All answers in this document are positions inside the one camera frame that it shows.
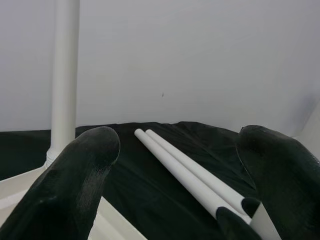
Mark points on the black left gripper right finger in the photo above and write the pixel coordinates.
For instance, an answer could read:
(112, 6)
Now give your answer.
(290, 190)

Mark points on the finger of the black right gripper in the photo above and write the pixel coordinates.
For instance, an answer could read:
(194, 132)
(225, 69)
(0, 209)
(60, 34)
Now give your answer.
(232, 225)
(250, 206)

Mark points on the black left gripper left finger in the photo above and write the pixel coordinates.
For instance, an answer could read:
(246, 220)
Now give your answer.
(57, 195)

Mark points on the white plastic table top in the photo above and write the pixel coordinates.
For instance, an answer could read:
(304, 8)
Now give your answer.
(10, 192)

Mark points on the black table cloth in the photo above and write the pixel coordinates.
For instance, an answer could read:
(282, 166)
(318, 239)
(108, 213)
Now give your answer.
(155, 187)

